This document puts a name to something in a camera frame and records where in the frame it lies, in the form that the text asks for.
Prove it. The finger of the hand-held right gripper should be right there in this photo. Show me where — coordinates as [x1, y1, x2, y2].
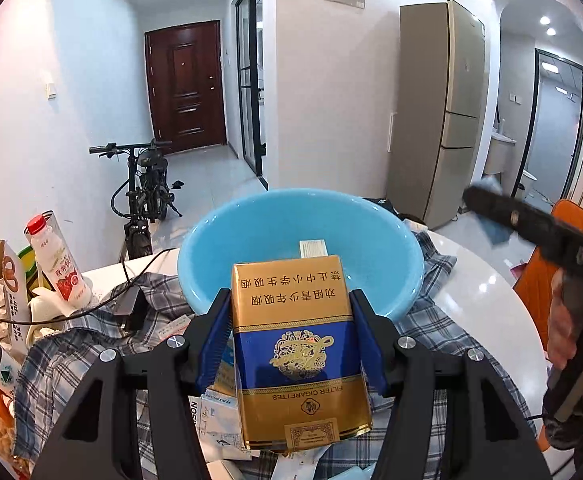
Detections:
[463, 182, 563, 257]

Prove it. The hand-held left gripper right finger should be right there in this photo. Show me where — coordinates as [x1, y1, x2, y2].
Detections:
[348, 287, 553, 480]

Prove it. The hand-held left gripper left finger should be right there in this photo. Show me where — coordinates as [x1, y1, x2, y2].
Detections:
[30, 287, 233, 480]

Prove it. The blue gold cigarette box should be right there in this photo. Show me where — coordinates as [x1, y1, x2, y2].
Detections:
[231, 254, 373, 451]

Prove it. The blue plastic basin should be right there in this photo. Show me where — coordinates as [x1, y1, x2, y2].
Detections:
[177, 188, 426, 321]

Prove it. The person's right hand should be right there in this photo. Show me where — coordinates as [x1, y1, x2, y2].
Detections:
[546, 280, 583, 368]

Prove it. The orange chair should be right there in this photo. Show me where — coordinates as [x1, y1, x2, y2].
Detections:
[514, 199, 583, 356]

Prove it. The white sink cabinet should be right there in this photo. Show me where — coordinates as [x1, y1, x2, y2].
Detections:
[486, 132, 516, 176]

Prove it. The light blue white box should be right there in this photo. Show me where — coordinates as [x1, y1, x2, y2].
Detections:
[188, 392, 252, 461]

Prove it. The black power adapter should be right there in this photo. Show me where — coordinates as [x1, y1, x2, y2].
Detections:
[112, 285, 148, 331]

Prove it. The blue plaid shirt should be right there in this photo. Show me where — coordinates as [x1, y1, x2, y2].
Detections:
[11, 230, 539, 480]

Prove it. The beige refrigerator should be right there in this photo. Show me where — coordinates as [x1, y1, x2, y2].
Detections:
[386, 1, 486, 231]

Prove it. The crumpled white paper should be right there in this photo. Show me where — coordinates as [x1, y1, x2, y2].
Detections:
[25, 290, 102, 346]

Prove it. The red cap milk bottle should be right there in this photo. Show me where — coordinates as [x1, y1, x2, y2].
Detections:
[25, 214, 92, 305]

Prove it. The black electric bicycle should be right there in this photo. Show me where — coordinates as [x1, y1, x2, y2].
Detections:
[89, 139, 184, 261]

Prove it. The metal can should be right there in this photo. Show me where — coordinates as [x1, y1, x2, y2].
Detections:
[41, 209, 72, 256]

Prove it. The green yellow packet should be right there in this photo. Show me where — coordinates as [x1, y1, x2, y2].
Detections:
[18, 246, 47, 291]

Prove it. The open cardboard box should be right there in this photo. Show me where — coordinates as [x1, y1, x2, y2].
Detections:
[0, 240, 32, 341]

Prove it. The green white carton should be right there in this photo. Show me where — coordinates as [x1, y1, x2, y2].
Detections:
[0, 340, 24, 401]

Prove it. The brown wooden door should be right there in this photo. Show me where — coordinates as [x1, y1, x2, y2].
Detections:
[144, 20, 228, 156]

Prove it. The black framed glass door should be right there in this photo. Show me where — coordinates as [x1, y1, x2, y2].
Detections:
[234, 0, 269, 191]

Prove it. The black cable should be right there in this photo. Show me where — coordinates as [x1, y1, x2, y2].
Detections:
[0, 247, 182, 323]

